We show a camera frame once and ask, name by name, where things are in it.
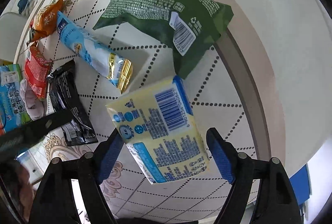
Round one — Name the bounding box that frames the black snack packet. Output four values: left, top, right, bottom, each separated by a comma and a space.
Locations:
47, 60, 98, 146

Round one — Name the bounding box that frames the blue Nestle milk powder sachet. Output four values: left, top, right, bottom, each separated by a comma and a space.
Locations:
56, 11, 133, 93

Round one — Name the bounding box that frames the yellow blue tissue pack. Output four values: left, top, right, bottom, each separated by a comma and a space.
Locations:
106, 76, 209, 184

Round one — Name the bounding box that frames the green snack bag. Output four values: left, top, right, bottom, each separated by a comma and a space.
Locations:
94, 0, 233, 79

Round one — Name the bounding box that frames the person's left hand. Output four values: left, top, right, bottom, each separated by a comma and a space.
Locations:
1, 160, 34, 223

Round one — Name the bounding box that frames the blue green milk carton box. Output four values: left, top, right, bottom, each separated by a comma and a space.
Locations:
0, 64, 31, 136

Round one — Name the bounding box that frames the blue object at floor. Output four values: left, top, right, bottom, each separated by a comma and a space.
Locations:
290, 165, 311, 206

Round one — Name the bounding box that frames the grey crumpled cloth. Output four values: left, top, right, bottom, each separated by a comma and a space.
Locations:
20, 79, 44, 121

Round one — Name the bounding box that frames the red snack packet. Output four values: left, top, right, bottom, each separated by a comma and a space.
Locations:
24, 44, 52, 101

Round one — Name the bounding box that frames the white chair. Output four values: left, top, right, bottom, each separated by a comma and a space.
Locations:
0, 12, 28, 61

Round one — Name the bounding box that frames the orange snack packet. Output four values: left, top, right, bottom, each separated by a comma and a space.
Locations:
29, 0, 63, 43

